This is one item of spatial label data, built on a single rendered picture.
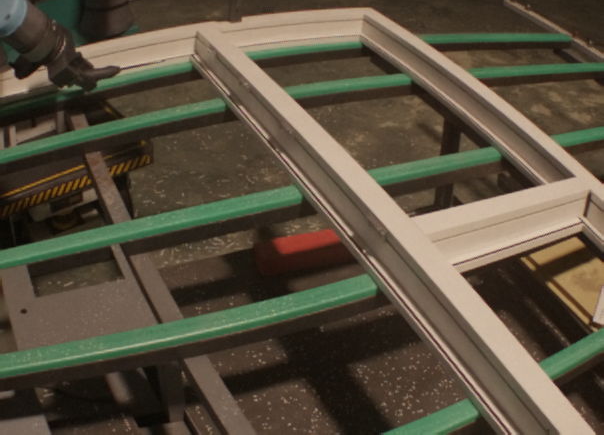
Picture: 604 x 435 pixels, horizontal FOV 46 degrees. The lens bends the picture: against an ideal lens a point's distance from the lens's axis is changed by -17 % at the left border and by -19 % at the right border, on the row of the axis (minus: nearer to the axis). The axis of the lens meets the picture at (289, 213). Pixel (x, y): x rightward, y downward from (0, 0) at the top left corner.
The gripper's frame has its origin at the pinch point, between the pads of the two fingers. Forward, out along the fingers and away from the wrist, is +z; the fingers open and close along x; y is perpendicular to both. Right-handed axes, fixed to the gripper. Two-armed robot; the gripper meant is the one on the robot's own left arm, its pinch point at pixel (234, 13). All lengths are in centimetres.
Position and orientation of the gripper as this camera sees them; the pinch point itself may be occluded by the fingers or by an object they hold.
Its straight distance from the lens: 181.4
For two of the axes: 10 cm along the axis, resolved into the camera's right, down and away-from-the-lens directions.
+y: 9.1, -1.9, 3.6
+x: -4.1, -5.2, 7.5
